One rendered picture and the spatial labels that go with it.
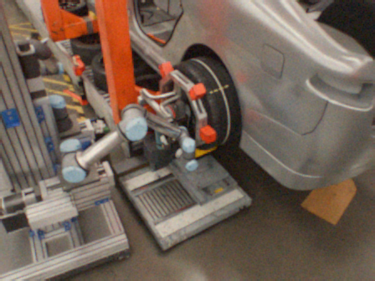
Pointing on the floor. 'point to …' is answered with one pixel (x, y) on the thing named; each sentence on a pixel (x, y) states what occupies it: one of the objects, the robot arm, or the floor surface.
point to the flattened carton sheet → (330, 201)
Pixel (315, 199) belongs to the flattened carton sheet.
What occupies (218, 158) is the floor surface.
